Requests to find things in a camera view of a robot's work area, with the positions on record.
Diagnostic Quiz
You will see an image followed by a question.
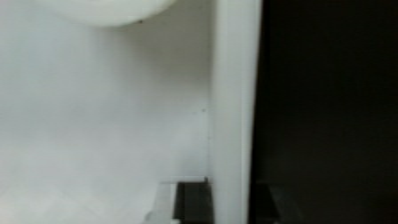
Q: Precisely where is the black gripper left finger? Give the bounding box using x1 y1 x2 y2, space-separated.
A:
173 181 214 224

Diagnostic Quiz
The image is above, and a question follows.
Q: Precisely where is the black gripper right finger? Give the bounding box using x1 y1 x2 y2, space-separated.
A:
251 183 398 224

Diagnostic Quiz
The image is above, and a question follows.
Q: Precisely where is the white square tabletop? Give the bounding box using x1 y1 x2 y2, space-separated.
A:
0 0 264 224

